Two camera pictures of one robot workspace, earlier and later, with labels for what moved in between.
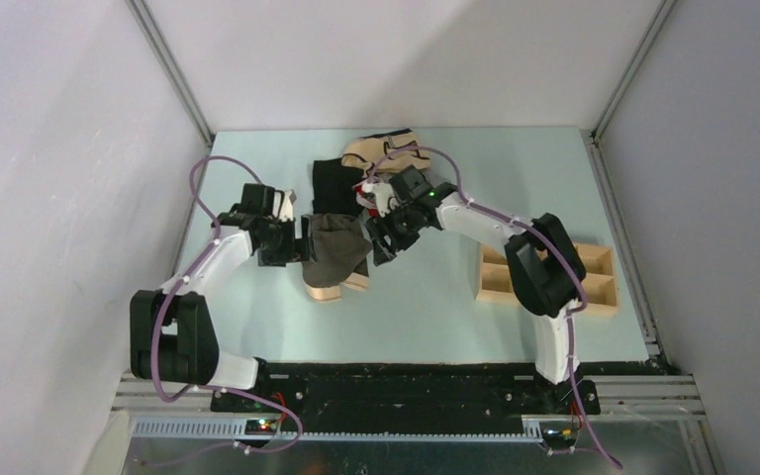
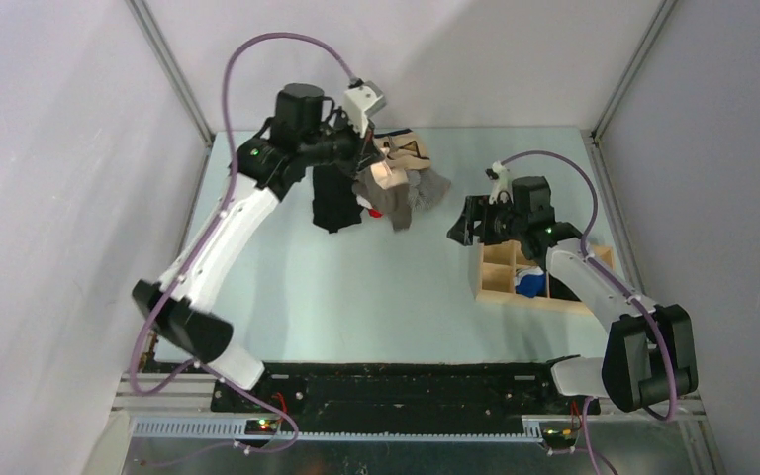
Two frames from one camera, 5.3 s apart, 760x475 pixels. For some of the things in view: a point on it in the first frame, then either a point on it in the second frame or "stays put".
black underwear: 332,187 stays put
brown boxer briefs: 339,246 to 394,201
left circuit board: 260,427 stays put
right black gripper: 377,229 to 476,208
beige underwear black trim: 386,152 stays put
